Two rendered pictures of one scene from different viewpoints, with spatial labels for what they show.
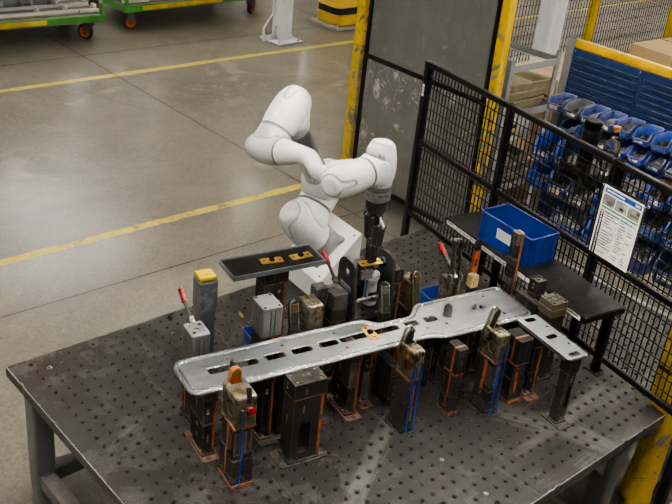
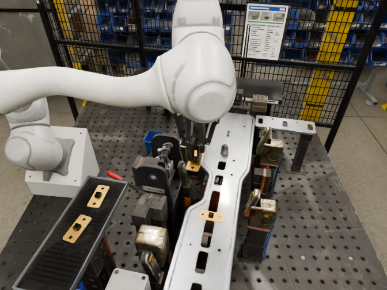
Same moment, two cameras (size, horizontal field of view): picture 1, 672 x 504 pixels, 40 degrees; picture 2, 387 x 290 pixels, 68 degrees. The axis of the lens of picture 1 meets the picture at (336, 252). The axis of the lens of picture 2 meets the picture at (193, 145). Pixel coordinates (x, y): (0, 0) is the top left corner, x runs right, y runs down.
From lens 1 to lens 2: 2.54 m
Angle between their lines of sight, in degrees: 39
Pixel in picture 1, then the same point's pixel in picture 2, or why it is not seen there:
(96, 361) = not seen: outside the picture
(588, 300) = (265, 88)
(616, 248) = (266, 46)
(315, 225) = (49, 145)
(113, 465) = not seen: outside the picture
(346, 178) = (231, 76)
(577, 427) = (307, 166)
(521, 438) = (303, 197)
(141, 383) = not seen: outside the picture
